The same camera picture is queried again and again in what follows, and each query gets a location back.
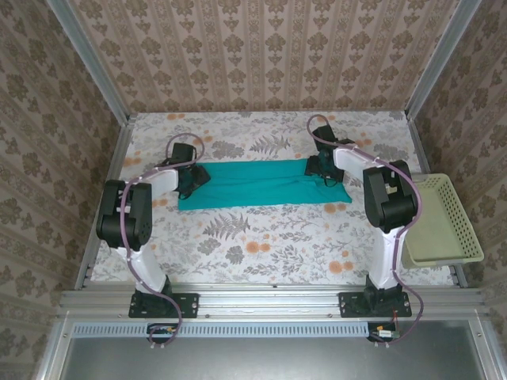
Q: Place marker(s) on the teal t-shirt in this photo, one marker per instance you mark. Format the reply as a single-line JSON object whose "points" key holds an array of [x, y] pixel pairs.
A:
{"points": [[257, 186]]}

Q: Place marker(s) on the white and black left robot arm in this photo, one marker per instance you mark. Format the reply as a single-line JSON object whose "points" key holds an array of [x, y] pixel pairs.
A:
{"points": [[123, 213]]}

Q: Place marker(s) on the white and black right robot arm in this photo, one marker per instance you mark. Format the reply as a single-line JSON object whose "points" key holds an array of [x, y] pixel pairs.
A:
{"points": [[390, 198]]}

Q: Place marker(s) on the floral tablecloth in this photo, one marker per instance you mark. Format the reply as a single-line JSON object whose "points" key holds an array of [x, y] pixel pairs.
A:
{"points": [[277, 245]]}

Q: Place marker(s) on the pale green plastic basket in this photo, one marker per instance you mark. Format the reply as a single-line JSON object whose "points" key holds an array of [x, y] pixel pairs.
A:
{"points": [[447, 221]]}

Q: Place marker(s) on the small black circuit board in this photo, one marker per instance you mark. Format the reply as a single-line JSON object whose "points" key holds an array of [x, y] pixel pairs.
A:
{"points": [[162, 330], [382, 333]]}

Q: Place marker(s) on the grey metal sheet panel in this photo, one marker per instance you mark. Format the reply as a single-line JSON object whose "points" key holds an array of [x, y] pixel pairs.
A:
{"points": [[257, 360]]}

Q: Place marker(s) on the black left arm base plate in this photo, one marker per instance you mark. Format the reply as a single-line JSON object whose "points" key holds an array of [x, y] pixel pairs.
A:
{"points": [[190, 305]]}

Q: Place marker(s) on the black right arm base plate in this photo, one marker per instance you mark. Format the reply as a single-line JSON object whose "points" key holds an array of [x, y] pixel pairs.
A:
{"points": [[348, 305]]}

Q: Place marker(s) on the aluminium mounting rail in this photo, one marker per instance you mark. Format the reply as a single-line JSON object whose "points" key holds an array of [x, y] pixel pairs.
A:
{"points": [[269, 301]]}

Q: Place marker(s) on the aluminium frame post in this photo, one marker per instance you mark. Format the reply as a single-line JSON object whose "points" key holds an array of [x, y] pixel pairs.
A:
{"points": [[439, 59], [92, 63]]}

